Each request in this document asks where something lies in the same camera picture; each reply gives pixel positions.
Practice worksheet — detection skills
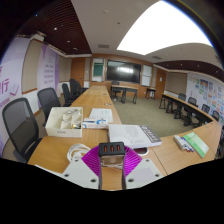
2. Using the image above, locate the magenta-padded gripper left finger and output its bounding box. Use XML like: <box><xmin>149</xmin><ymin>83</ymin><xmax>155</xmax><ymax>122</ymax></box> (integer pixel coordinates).
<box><xmin>61</xmin><ymin>146</ymin><xmax>104</xmax><ymax>190</ymax></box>

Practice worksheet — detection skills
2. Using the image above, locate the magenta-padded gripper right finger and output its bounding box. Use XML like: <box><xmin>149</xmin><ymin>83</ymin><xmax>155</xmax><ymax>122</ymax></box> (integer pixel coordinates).
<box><xmin>120</xmin><ymin>146</ymin><xmax>164</xmax><ymax>190</ymax></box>

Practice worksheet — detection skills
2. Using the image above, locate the small black charger block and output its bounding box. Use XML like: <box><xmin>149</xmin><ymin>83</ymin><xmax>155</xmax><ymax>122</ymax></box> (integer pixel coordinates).
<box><xmin>98</xmin><ymin>141</ymin><xmax>126</xmax><ymax>168</ymax></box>

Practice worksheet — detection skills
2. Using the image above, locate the white book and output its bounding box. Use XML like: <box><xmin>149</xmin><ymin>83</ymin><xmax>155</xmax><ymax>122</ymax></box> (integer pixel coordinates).
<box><xmin>107</xmin><ymin>123</ymin><xmax>163</xmax><ymax>150</ymax></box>

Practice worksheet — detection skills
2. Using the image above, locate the open white cardboard box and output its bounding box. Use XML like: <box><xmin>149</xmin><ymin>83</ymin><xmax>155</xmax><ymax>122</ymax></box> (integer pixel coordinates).
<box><xmin>44</xmin><ymin>106</ymin><xmax>84</xmax><ymax>138</ymax></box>

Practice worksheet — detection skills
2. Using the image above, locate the small white flat box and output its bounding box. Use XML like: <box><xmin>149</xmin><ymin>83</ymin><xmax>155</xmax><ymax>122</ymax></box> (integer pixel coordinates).
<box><xmin>173</xmin><ymin>134</ymin><xmax>195</xmax><ymax>153</ymax></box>

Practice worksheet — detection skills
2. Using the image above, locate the small blue white box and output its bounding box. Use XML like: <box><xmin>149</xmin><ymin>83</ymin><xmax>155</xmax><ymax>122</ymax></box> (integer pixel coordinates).
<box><xmin>81</xmin><ymin>117</ymin><xmax>110</xmax><ymax>130</ymax></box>

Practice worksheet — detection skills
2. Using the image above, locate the green booklet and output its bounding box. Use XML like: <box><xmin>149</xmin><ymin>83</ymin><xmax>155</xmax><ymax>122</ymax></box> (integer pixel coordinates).
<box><xmin>182</xmin><ymin>131</ymin><xmax>210</xmax><ymax>159</ymax></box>

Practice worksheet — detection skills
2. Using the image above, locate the white paper sheet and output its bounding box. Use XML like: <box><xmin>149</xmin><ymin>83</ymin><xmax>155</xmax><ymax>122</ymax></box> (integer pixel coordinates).
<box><xmin>88</xmin><ymin>107</ymin><xmax>114</xmax><ymax>124</ymax></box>

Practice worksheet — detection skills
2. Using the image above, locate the long curved wooden table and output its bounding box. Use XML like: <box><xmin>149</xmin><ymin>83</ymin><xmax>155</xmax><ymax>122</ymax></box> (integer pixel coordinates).
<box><xmin>159</xmin><ymin>93</ymin><xmax>214</xmax><ymax>128</ymax></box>

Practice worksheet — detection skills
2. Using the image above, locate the black mesh office chair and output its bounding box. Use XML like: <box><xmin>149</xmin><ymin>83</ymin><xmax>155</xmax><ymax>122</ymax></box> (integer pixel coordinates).
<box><xmin>36</xmin><ymin>87</ymin><xmax>63</xmax><ymax>128</ymax></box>
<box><xmin>1</xmin><ymin>97</ymin><xmax>43</xmax><ymax>164</ymax></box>

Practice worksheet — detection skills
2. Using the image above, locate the small dark side desk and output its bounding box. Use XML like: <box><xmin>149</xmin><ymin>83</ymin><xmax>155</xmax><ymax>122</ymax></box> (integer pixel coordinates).
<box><xmin>145</xmin><ymin>87</ymin><xmax>157</xmax><ymax>100</ymax></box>

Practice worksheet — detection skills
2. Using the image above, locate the group of black chairs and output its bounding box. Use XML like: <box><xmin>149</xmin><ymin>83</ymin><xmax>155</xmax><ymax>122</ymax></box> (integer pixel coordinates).
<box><xmin>61</xmin><ymin>78</ymin><xmax>89</xmax><ymax>104</ymax></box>

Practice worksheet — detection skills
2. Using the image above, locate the dark desk with chair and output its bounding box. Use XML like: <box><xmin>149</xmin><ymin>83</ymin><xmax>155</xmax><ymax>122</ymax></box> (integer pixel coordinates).
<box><xmin>110</xmin><ymin>80</ymin><xmax>139</xmax><ymax>104</ymax></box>

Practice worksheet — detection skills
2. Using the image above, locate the row of black chairs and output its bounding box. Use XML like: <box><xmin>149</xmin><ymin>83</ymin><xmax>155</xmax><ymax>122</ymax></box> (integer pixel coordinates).
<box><xmin>176</xmin><ymin>92</ymin><xmax>224</xmax><ymax>161</ymax></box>

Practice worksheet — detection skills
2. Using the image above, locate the brown wooden door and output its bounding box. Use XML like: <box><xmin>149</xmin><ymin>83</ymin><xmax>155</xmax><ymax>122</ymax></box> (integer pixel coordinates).
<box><xmin>154</xmin><ymin>67</ymin><xmax>167</xmax><ymax>100</ymax></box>

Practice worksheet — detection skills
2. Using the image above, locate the plain whiteboard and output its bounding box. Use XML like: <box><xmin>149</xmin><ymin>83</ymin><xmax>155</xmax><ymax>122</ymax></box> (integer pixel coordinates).
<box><xmin>141</xmin><ymin>64</ymin><xmax>153</xmax><ymax>87</ymax></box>

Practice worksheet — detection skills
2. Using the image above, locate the whiteboard with green sheet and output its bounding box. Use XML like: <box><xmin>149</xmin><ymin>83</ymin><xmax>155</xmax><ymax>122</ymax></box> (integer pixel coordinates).
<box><xmin>91</xmin><ymin>58</ymin><xmax>105</xmax><ymax>83</ymax></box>

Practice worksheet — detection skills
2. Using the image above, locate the large ceiling light panel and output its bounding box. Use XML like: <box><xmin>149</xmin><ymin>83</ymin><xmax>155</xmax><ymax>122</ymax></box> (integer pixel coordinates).
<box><xmin>116</xmin><ymin>0</ymin><xmax>213</xmax><ymax>56</ymax></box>

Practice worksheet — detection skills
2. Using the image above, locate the white coiled cable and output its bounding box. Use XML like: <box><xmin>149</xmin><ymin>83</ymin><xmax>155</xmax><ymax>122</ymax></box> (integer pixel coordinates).
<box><xmin>66</xmin><ymin>143</ymin><xmax>92</xmax><ymax>163</ymax></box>

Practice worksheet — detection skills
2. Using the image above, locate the large black wall screen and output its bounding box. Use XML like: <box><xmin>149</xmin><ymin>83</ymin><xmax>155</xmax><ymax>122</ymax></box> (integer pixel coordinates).
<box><xmin>106</xmin><ymin>59</ymin><xmax>142</xmax><ymax>84</ymax></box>

